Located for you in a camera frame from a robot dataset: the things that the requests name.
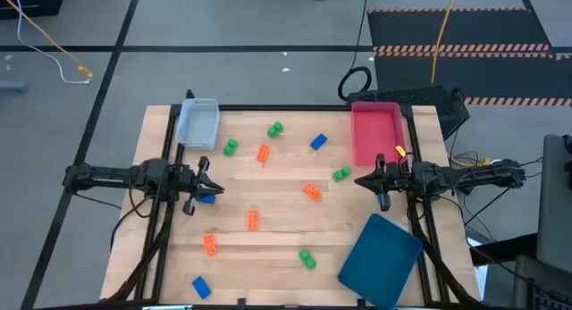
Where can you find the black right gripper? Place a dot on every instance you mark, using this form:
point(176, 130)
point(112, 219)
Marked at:
point(395, 178)

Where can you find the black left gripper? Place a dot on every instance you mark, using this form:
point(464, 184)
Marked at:
point(185, 180)

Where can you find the green two-stud block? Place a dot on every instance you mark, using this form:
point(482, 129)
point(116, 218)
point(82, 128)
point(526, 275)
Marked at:
point(307, 259)
point(342, 173)
point(230, 147)
point(275, 129)

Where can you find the orange eight-stud block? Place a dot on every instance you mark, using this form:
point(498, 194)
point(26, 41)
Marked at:
point(312, 192)
point(210, 245)
point(263, 153)
point(253, 220)

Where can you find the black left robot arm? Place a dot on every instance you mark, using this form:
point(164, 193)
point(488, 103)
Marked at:
point(103, 176)

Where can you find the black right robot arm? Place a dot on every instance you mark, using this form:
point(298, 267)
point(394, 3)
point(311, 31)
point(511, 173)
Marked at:
point(491, 176)

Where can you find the yellow tag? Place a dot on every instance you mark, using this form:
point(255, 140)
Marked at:
point(400, 150)

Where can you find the pink plastic bin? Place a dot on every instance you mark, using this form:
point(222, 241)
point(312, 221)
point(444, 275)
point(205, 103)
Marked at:
point(375, 131)

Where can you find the grey plastic bin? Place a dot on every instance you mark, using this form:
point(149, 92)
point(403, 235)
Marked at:
point(199, 122)

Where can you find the blue plastic tray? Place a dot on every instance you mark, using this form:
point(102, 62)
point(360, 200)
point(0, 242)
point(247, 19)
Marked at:
point(380, 261)

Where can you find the black computer case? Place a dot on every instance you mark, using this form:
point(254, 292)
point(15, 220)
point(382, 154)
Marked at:
point(424, 98)

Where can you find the black table clamp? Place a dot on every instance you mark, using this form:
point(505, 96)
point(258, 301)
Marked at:
point(360, 303)
point(241, 302)

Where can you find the black hazard-striped floor mat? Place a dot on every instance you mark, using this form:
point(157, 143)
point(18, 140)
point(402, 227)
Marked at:
point(469, 73)

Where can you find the dark shelf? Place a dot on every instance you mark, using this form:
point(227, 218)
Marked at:
point(509, 249)

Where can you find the grey flat panel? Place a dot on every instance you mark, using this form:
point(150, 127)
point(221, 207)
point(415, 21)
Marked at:
point(556, 203)

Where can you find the grey box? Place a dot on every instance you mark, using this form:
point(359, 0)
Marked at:
point(536, 278)

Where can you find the grey-blue furniture foot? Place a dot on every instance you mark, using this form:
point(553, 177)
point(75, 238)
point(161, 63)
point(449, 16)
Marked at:
point(13, 86)

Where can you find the dark box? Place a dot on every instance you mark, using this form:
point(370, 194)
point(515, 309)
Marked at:
point(31, 2)

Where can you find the black aluminium table frame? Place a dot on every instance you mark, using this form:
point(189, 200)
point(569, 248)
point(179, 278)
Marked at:
point(290, 107)

